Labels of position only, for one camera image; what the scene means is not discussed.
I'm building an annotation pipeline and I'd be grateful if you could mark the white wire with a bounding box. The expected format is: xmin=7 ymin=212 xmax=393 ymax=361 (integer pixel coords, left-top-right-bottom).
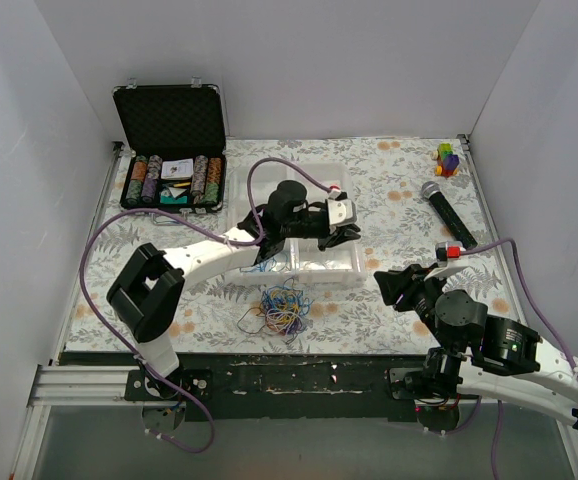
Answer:
xmin=300 ymin=252 xmax=360 ymax=274

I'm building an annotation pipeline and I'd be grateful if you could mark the blue wire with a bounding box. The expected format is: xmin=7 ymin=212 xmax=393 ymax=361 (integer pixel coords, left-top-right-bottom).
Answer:
xmin=241 ymin=249 xmax=295 ymax=275

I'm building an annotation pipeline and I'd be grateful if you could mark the white compartment tray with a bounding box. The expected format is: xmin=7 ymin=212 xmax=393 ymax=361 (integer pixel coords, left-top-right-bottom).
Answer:
xmin=225 ymin=162 xmax=367 ymax=288

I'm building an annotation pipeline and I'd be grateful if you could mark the colourful wire bundle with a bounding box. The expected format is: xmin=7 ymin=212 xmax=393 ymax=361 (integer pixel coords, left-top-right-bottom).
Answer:
xmin=236 ymin=279 xmax=315 ymax=345

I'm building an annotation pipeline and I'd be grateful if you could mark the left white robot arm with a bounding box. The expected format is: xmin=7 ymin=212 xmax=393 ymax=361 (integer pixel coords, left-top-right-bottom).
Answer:
xmin=106 ymin=180 xmax=360 ymax=400

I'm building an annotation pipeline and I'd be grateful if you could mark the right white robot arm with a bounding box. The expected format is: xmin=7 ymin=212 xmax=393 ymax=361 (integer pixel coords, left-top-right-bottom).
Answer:
xmin=374 ymin=264 xmax=578 ymax=433

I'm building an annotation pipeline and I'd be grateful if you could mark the black handheld microphone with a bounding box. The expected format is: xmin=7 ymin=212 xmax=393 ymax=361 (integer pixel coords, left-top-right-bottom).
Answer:
xmin=421 ymin=181 xmax=478 ymax=250

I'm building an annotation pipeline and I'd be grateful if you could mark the green poker chip stack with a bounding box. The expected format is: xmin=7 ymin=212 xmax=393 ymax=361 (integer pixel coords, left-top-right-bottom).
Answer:
xmin=202 ymin=182 xmax=221 ymax=205

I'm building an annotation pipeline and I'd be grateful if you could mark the colourful toy block stack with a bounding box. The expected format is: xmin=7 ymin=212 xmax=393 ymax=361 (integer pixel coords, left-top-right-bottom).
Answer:
xmin=432 ymin=143 xmax=460 ymax=178

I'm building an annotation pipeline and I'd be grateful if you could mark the white playing card deck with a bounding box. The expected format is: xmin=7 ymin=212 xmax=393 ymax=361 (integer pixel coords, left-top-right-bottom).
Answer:
xmin=160 ymin=158 xmax=194 ymax=181

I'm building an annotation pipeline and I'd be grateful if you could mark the teal card box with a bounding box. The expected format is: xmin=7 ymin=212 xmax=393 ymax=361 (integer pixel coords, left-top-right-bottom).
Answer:
xmin=160 ymin=195 xmax=189 ymax=205

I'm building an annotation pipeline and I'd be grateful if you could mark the black poker chip case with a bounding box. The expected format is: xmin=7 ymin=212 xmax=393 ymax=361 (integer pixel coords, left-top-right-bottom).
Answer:
xmin=113 ymin=84 xmax=226 ymax=213

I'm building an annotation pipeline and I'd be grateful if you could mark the purple poker chip stack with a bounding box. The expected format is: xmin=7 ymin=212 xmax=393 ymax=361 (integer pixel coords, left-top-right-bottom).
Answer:
xmin=141 ymin=155 xmax=163 ymax=204

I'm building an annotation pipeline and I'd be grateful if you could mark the orange poker chip stack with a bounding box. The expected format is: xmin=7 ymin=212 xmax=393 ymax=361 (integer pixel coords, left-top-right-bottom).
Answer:
xmin=128 ymin=156 xmax=148 ymax=196

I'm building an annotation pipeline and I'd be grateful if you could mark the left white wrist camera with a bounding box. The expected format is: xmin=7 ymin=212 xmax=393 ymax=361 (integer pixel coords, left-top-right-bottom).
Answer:
xmin=326 ymin=199 xmax=357 ymax=228

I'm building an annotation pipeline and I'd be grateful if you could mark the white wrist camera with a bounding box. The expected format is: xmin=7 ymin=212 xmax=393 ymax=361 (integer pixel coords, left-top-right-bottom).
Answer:
xmin=425 ymin=241 xmax=469 ymax=280
xmin=326 ymin=199 xmax=357 ymax=228

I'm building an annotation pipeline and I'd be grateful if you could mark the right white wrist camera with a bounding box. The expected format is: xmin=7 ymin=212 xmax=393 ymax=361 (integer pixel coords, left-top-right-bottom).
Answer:
xmin=425 ymin=241 xmax=469 ymax=280

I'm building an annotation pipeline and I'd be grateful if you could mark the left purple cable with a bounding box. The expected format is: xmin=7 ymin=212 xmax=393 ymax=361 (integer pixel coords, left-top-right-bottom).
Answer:
xmin=78 ymin=157 xmax=343 ymax=455

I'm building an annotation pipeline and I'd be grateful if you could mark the purple cable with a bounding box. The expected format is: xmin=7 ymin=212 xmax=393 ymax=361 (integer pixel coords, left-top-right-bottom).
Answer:
xmin=78 ymin=157 xmax=343 ymax=455
xmin=456 ymin=237 xmax=578 ymax=480

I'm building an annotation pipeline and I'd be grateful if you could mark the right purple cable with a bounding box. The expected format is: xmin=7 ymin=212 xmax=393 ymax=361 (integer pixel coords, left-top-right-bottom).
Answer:
xmin=456 ymin=237 xmax=578 ymax=480

